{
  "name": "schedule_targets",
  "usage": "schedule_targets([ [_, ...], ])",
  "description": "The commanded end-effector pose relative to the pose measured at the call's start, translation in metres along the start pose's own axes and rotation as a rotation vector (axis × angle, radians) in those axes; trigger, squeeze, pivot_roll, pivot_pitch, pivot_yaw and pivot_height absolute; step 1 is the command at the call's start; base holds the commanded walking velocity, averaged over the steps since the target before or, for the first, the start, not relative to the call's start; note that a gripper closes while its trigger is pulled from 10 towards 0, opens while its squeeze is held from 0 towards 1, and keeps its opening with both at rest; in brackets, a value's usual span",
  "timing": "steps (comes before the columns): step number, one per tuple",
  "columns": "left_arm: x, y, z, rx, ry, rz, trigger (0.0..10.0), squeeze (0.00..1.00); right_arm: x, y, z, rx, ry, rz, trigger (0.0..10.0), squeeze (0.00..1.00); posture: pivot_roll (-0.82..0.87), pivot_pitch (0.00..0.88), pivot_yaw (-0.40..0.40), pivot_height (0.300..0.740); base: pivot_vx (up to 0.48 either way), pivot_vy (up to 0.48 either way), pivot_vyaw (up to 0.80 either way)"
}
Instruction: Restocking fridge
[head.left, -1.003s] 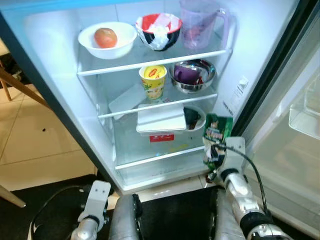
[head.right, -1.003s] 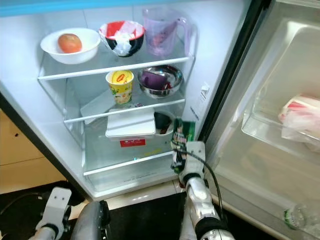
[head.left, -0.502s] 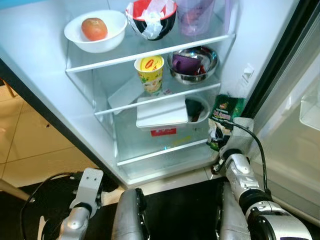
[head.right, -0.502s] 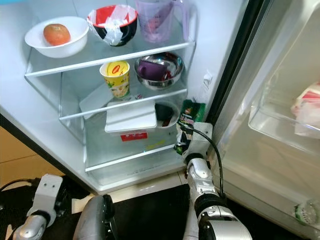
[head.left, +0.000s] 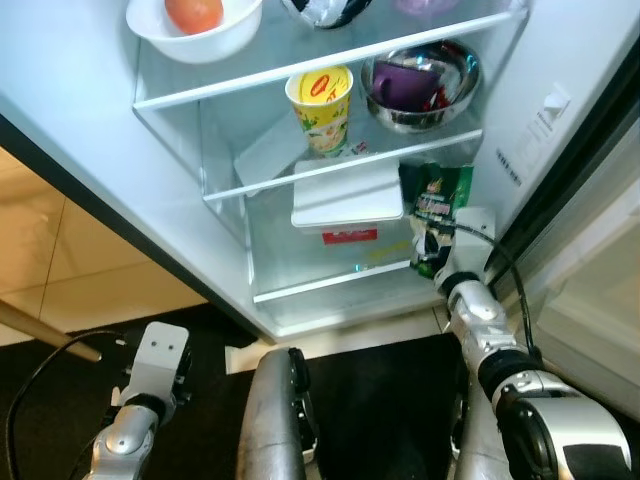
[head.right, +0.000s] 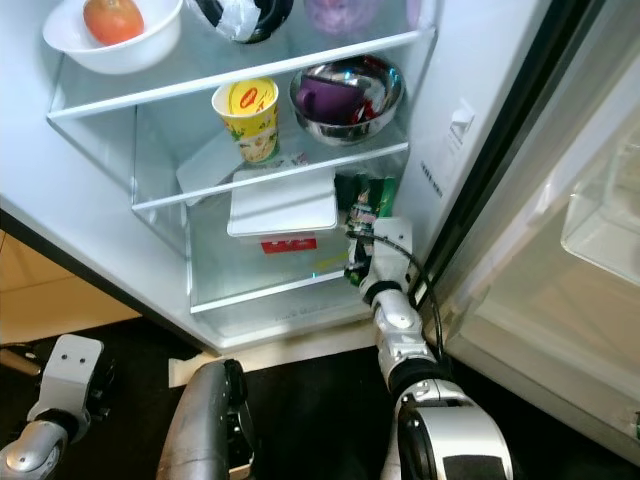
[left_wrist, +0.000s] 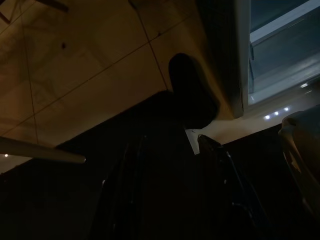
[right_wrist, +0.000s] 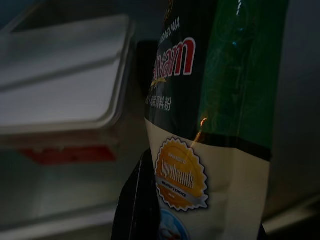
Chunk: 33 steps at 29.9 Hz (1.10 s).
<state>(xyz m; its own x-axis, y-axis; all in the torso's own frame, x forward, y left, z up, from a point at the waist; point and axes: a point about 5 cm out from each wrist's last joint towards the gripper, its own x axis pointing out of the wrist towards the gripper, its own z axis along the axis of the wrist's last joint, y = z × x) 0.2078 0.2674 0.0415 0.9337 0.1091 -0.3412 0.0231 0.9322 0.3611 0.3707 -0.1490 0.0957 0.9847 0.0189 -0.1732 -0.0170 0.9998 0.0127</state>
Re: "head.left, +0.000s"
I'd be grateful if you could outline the purple round vegetable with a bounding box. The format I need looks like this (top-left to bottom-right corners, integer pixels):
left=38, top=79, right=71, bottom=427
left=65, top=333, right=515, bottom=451
left=394, top=0, right=463, bottom=20

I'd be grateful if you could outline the yellow noodle cup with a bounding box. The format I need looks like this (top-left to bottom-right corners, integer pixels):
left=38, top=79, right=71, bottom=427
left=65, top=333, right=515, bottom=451
left=284, top=64, right=355, bottom=159

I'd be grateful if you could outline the silver robot leg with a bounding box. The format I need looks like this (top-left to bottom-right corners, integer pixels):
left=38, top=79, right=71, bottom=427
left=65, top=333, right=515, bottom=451
left=452, top=395, right=513, bottom=480
left=236, top=346, right=322, bottom=480

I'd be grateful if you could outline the steel bowl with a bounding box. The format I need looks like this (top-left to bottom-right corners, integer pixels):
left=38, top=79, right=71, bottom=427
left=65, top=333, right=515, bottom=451
left=361, top=39, right=482, bottom=135

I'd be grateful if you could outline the black white bowl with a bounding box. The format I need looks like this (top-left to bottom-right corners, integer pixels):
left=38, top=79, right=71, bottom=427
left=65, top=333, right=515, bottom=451
left=279, top=0, right=374, bottom=30

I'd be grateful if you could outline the silver left robot leg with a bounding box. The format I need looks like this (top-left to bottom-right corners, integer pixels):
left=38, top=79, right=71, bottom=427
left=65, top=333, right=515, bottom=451
left=236, top=346, right=322, bottom=480

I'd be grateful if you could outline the dark purple food item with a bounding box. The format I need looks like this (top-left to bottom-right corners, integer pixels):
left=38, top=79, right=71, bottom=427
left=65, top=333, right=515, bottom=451
left=371, top=62, right=448, bottom=113

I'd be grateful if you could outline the grey fridge cabinet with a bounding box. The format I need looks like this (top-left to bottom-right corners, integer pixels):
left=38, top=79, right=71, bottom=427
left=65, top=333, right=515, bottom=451
left=0, top=0, right=640, bottom=346

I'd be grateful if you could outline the red orange round fruit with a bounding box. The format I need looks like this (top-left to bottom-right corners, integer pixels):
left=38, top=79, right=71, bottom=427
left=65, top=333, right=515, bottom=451
left=164, top=0, right=225, bottom=35

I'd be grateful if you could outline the green snack packet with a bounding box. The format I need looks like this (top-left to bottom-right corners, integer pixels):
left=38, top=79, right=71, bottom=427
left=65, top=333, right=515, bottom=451
left=397, top=162, right=475, bottom=279

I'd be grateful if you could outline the white-lined fridge door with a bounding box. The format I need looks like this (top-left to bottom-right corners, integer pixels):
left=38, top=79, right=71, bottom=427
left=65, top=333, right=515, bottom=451
left=515, top=120, right=640, bottom=421

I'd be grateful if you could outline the white lidded food box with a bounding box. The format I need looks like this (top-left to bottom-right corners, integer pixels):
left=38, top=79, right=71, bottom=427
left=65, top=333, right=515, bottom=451
left=291, top=160, right=407, bottom=232

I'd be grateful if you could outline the silver right robot leg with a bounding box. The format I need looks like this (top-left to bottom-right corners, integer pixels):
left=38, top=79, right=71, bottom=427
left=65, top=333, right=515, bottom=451
left=452, top=395, right=513, bottom=480

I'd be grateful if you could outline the white fridge thermostat knob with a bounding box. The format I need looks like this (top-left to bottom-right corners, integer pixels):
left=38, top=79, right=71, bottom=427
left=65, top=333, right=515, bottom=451
left=538, top=84, right=573, bottom=119

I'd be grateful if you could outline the glass shelf white rail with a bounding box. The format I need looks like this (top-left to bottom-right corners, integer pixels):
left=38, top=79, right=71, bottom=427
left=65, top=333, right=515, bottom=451
left=202, top=100, right=487, bottom=202
left=131, top=0, right=531, bottom=111
left=248, top=255, right=446, bottom=304

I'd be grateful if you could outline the cream flat base board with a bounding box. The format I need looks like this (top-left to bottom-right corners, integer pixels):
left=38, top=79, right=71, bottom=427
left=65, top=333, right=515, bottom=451
left=224, top=308, right=453, bottom=375

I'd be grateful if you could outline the dark blue carpet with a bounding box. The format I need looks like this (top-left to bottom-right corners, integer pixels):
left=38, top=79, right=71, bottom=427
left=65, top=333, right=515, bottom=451
left=0, top=318, right=640, bottom=480

